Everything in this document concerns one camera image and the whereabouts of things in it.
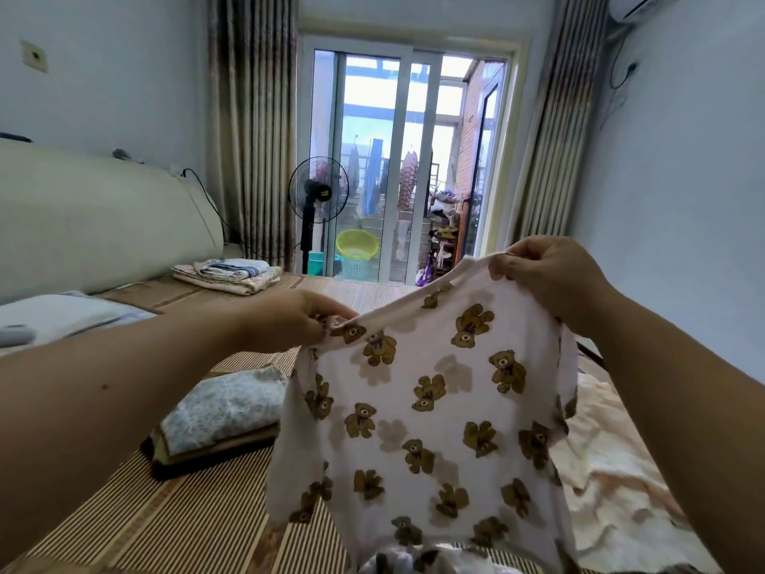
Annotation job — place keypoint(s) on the person's right hand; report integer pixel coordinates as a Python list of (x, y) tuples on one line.
[(556, 278)]

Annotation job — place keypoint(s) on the beige patterned curtain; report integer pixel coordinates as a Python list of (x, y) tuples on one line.
[(562, 113), (253, 125)]

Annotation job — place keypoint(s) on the sliding glass balcony door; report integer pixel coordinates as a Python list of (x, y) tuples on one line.
[(395, 161)]

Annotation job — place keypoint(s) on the white bear print garment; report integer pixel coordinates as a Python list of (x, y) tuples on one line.
[(436, 376)]

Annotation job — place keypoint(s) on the white air conditioner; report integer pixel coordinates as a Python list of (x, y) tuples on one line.
[(634, 3)]

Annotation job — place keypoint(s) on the black standing fan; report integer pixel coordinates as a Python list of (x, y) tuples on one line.
[(317, 191)]

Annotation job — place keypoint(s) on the bamboo bed mat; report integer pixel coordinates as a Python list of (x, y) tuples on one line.
[(191, 520)]

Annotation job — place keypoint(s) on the olive tan shorts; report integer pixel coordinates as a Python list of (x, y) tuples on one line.
[(215, 448)]

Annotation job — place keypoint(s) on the dark brown shorts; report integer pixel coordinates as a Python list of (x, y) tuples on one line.
[(203, 466)]

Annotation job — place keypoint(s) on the person's right forearm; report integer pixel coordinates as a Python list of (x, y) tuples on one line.
[(693, 436)]

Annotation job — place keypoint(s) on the folded striped blanket stack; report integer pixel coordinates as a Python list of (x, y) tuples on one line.
[(227, 275)]

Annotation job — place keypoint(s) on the person's left forearm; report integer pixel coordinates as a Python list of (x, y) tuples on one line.
[(96, 424)]

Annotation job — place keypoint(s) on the small teal bucket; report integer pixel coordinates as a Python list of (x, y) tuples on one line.
[(315, 264)]

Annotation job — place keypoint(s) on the pile of clothes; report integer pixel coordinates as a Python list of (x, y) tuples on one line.
[(622, 484)]

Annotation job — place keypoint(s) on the cluttered balcony shelf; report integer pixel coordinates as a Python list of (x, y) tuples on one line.
[(445, 233)]

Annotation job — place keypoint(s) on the cream padded headboard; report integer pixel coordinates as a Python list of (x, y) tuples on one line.
[(96, 215)]

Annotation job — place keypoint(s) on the person's left hand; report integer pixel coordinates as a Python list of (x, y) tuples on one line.
[(285, 319)]

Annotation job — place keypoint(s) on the grey patterned garment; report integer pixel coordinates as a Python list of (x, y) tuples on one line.
[(221, 406)]

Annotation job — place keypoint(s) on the yellow green basin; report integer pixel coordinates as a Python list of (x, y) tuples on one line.
[(356, 242)]

